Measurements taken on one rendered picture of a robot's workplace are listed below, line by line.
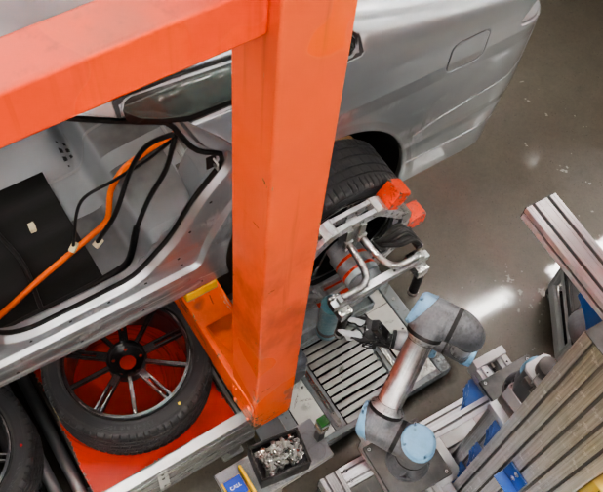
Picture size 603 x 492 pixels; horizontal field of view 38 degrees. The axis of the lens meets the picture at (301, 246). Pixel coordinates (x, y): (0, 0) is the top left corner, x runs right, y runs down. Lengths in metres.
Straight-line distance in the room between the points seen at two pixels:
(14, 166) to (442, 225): 2.10
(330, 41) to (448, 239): 2.92
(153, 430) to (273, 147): 1.86
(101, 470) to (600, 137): 3.11
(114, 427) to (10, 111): 2.20
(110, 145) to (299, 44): 1.92
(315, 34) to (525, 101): 3.58
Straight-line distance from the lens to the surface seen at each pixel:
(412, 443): 2.84
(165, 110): 2.47
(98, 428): 3.41
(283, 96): 1.60
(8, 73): 1.33
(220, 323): 3.30
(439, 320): 2.69
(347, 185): 3.06
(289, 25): 1.47
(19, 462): 3.42
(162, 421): 3.39
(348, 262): 3.21
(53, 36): 1.36
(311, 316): 3.86
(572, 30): 5.49
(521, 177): 4.72
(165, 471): 3.47
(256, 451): 3.32
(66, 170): 3.59
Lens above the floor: 3.72
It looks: 60 degrees down
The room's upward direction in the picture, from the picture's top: 8 degrees clockwise
